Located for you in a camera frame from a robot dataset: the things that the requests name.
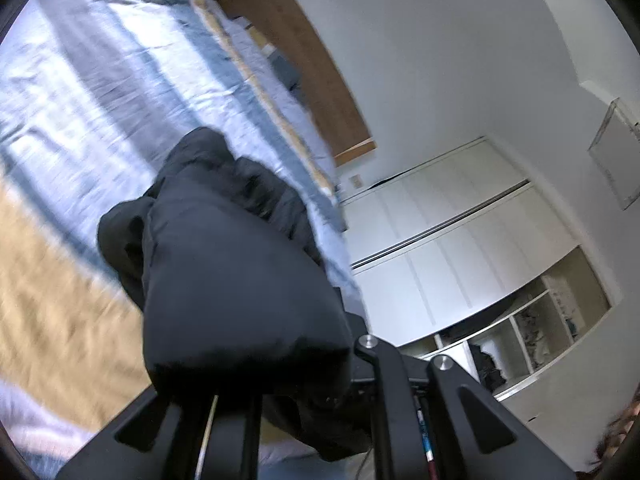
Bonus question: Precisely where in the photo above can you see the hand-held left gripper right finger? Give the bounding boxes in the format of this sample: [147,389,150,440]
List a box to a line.
[354,334,576,480]

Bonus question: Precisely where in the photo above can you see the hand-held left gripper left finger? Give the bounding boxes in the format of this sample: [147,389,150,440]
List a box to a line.
[55,387,263,480]

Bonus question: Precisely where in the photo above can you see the black puffer coat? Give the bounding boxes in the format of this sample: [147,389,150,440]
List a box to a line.
[96,126,381,463]

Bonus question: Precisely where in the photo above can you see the dark folded clothes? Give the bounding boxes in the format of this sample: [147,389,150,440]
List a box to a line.
[470,342,506,393]

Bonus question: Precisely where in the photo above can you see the patterned folded clothes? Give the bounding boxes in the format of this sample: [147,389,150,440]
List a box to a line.
[515,305,551,371]

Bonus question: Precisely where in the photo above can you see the white open shelf unit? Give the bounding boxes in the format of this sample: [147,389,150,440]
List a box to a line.
[400,245,613,401]

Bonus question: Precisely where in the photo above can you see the brown textured object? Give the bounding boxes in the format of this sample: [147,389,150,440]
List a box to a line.
[575,385,640,480]

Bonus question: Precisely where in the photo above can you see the white wardrobe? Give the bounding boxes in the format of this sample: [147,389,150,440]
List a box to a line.
[340,136,583,348]

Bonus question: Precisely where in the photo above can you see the striped duvet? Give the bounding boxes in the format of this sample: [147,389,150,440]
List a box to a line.
[0,0,368,480]

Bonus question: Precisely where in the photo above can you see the wooden headboard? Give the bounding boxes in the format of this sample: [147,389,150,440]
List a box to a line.
[220,0,377,168]

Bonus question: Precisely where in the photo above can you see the white framed wall panel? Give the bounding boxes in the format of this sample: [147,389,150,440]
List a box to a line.
[587,97,640,211]

